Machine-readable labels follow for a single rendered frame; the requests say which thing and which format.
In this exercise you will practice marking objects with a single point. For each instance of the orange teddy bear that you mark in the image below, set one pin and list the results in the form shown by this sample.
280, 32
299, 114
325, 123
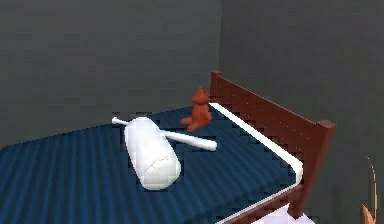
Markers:
199, 111

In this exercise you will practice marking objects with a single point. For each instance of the white baseball bat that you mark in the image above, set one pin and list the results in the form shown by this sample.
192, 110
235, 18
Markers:
196, 141

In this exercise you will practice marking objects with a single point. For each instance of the white bolster pillow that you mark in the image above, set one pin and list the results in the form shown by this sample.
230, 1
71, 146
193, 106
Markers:
151, 153

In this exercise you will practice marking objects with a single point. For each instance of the orange curved object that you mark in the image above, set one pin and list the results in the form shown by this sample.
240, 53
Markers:
368, 213

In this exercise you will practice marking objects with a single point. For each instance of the blue bed with brown frame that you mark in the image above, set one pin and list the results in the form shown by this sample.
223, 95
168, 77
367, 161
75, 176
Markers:
83, 173

